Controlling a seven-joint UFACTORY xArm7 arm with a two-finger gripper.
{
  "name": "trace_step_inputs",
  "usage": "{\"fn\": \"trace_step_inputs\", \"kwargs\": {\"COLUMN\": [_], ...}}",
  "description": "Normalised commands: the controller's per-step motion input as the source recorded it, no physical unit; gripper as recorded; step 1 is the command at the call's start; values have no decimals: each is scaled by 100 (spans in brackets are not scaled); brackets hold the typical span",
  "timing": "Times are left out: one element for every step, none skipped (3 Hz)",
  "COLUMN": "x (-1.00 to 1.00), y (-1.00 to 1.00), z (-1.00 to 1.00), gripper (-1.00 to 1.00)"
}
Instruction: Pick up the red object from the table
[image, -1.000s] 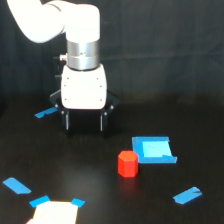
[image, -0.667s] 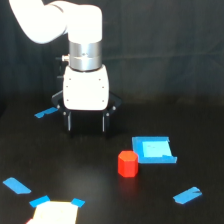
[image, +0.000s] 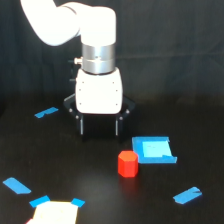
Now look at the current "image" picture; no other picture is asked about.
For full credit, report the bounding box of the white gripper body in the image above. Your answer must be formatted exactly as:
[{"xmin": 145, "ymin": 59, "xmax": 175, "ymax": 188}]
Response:
[{"xmin": 64, "ymin": 68, "xmax": 135, "ymax": 117}]

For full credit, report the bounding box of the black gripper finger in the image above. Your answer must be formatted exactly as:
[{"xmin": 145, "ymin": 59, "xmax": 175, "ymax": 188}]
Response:
[
  {"xmin": 77, "ymin": 116, "xmax": 84, "ymax": 136},
  {"xmin": 115, "ymin": 117, "xmax": 123, "ymax": 137}
]

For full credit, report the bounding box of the red hexagonal block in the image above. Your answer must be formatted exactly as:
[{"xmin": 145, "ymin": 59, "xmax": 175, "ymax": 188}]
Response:
[{"xmin": 118, "ymin": 151, "xmax": 138, "ymax": 178}]

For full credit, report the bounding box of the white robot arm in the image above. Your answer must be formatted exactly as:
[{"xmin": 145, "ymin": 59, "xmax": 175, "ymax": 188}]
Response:
[{"xmin": 20, "ymin": 0, "xmax": 135, "ymax": 134}]

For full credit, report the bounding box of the blue tape strip back left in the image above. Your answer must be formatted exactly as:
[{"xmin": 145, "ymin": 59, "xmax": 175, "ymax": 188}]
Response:
[{"xmin": 34, "ymin": 107, "xmax": 58, "ymax": 118}]

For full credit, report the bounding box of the blue tape strip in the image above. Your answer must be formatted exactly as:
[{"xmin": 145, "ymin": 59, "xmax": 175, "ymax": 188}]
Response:
[
  {"xmin": 3, "ymin": 177, "xmax": 31, "ymax": 194},
  {"xmin": 173, "ymin": 187, "xmax": 202, "ymax": 205},
  {"xmin": 34, "ymin": 107, "xmax": 58, "ymax": 118}
]

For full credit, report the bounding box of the blue taped square marker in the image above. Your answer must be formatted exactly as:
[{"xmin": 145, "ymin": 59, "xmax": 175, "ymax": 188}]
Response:
[{"xmin": 132, "ymin": 136, "xmax": 177, "ymax": 164}]

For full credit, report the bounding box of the blue tape on card right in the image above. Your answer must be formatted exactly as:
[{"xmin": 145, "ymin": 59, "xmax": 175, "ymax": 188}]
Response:
[{"xmin": 71, "ymin": 198, "xmax": 85, "ymax": 208}]

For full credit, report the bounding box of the blue tape on card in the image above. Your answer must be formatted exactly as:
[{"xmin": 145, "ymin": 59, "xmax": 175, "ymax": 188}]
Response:
[
  {"xmin": 29, "ymin": 195, "xmax": 50, "ymax": 208},
  {"xmin": 71, "ymin": 198, "xmax": 85, "ymax": 208}
]

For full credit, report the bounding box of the blue tape on card left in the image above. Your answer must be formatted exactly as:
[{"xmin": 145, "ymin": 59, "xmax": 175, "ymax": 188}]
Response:
[{"xmin": 29, "ymin": 195, "xmax": 50, "ymax": 208}]

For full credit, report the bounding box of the blue tape strip front left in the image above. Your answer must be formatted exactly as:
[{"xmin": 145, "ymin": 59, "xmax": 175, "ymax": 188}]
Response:
[{"xmin": 3, "ymin": 177, "xmax": 31, "ymax": 194}]

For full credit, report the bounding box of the cream paper card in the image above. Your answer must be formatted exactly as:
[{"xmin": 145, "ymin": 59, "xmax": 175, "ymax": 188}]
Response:
[{"xmin": 26, "ymin": 201, "xmax": 78, "ymax": 224}]

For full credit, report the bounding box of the blue tape strip front right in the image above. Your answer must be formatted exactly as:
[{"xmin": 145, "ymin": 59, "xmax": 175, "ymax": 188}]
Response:
[{"xmin": 173, "ymin": 187, "xmax": 202, "ymax": 205}]

